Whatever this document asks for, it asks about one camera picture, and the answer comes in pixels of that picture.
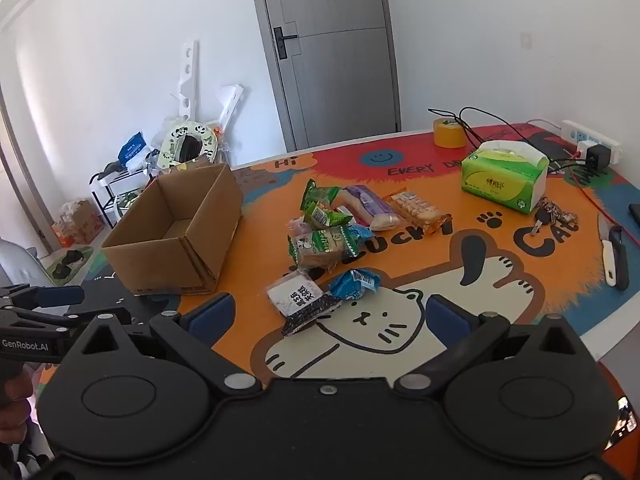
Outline small blue snack packet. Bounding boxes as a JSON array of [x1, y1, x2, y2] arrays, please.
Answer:
[[347, 224, 377, 258]]

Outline black cable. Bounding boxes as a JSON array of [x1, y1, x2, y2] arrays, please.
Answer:
[[429, 107, 591, 171]]

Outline green white-label snack packet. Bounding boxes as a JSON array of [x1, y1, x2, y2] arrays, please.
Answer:
[[304, 202, 353, 231]]

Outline yellow tape roll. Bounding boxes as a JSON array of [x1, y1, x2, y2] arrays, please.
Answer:
[[432, 117, 468, 148]]

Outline red cable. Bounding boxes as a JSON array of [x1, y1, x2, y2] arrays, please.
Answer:
[[565, 157, 621, 226]]

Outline cat printed table mat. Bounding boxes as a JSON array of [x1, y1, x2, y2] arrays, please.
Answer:
[[80, 122, 640, 471]]

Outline black charger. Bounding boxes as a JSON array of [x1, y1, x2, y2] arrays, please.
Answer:
[[585, 146, 611, 170]]

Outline white power strip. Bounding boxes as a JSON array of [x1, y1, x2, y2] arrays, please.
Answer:
[[561, 120, 623, 163]]

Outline black shoe rack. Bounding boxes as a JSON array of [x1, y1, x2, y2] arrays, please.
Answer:
[[90, 160, 156, 226]]

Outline bunch of keys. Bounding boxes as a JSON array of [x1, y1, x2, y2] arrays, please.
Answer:
[[530, 199, 580, 238]]

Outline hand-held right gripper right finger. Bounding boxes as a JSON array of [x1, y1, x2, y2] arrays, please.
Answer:
[[394, 295, 598, 401]]

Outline orange biscuit packet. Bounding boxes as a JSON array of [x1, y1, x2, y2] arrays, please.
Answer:
[[384, 190, 453, 236]]

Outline black knife sheath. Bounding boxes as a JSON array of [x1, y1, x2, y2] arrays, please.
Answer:
[[609, 226, 630, 290]]

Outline white plank with holes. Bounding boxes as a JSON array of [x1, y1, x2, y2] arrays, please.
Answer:
[[170, 40, 201, 121]]

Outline white bracket frame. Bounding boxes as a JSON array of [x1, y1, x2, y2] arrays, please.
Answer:
[[215, 84, 246, 133]]

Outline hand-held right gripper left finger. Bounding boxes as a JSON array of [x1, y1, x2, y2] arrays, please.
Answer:
[[60, 292, 263, 401]]

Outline green tissue box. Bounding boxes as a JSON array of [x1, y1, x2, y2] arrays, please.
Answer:
[[461, 141, 550, 215]]

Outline panda print toilet seat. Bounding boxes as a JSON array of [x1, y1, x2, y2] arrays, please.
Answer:
[[157, 121, 218, 166]]

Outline purple bread packet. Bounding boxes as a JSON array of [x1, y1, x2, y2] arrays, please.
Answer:
[[336, 185, 403, 233]]

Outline orange cardboard carton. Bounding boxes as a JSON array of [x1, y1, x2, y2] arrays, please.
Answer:
[[52, 200, 103, 246]]

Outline grey door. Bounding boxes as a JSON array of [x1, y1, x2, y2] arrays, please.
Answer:
[[247, 0, 403, 151]]

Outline green bread packet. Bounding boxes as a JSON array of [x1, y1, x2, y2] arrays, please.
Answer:
[[287, 226, 362, 270]]

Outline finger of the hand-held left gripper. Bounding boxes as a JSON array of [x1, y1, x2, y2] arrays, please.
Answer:
[[0, 308, 132, 332], [0, 284, 86, 310]]

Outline blue plastic bag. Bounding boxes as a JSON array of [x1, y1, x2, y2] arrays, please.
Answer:
[[118, 132, 151, 168]]

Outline green floor mat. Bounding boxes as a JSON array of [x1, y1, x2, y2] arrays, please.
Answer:
[[42, 245, 96, 286]]

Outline black and white snack packet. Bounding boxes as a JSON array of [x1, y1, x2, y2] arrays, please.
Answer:
[[266, 270, 345, 337]]

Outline white-handled knife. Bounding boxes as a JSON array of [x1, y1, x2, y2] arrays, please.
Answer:
[[597, 212, 617, 286]]

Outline grey chair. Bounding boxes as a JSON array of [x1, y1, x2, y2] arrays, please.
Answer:
[[0, 237, 43, 286]]

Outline person's left hand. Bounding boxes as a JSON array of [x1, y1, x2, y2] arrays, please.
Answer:
[[0, 370, 36, 445]]

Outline black slippers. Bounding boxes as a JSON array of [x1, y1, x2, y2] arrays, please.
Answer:
[[52, 249, 88, 281]]

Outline black door handle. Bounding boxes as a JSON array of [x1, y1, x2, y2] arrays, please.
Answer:
[[272, 26, 301, 60]]

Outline brown cardboard box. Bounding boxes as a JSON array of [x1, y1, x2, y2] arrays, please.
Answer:
[[101, 162, 244, 296]]

